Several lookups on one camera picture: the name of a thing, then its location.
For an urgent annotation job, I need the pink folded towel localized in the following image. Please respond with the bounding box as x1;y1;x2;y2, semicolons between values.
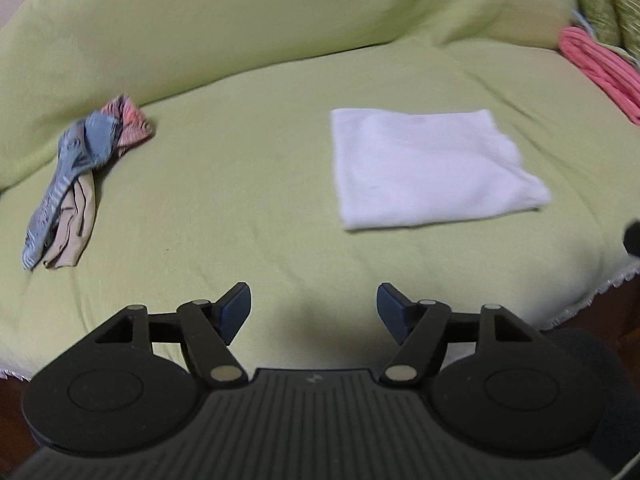
558;26;639;126

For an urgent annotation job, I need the beige sock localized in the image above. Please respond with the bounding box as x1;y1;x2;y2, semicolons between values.
42;171;96;269

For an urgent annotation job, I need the white garment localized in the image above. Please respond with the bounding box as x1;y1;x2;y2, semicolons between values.
331;108;551;231

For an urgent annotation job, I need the pink striped sock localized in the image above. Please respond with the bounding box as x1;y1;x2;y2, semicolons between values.
101;94;155;157

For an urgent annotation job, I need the light green sofa cover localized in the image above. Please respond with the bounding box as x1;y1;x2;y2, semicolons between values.
1;0;639;378

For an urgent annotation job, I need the blue patterned sock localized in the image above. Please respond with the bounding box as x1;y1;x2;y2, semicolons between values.
21;110;122;270

